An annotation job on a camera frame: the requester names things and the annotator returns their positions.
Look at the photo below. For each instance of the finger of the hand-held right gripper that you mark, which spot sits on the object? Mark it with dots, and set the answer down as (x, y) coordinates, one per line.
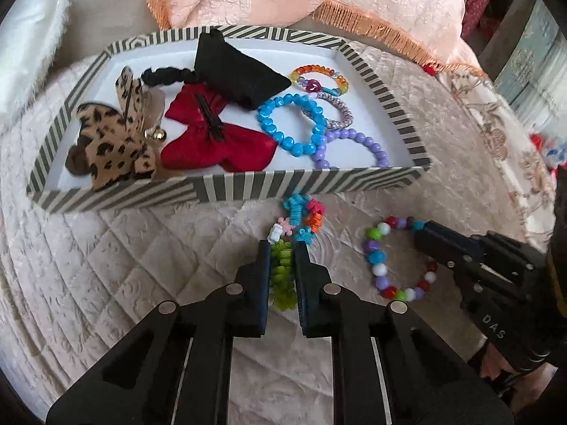
(443, 241)

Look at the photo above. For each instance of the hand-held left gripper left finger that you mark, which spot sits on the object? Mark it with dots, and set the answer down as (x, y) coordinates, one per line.
(265, 274)

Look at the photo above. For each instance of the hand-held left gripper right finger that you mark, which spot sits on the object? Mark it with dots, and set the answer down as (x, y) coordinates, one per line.
(301, 279)

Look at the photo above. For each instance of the striped cardboard box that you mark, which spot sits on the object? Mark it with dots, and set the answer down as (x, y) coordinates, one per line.
(221, 195)

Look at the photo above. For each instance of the red bow hair clip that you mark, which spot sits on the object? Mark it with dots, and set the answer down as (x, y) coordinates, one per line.
(248, 150)

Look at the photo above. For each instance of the black cloth bow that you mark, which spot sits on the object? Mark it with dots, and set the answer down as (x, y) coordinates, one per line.
(239, 71)

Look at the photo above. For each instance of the floral cream cover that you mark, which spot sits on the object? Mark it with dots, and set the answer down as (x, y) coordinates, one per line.
(496, 141)

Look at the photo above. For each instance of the red white blue toy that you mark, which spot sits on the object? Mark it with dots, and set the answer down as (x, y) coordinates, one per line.
(549, 150)

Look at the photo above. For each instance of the cream quilted cover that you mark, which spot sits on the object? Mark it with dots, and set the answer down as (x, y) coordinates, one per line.
(110, 283)

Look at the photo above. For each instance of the small red tassel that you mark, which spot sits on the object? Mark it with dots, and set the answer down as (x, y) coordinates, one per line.
(430, 69)

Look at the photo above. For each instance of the pale blue patterned furniture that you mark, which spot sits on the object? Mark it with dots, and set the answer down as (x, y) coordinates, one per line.
(531, 66)

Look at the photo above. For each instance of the leopard print hair bow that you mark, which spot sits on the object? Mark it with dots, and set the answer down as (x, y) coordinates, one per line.
(115, 141)

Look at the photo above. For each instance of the black scrunchie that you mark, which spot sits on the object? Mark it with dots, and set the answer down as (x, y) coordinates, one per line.
(164, 75)

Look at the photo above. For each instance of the hanging clothes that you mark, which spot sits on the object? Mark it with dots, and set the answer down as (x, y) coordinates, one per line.
(487, 0)

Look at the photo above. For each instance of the white round satin cushion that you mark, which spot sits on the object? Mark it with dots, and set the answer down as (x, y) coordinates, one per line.
(26, 31)

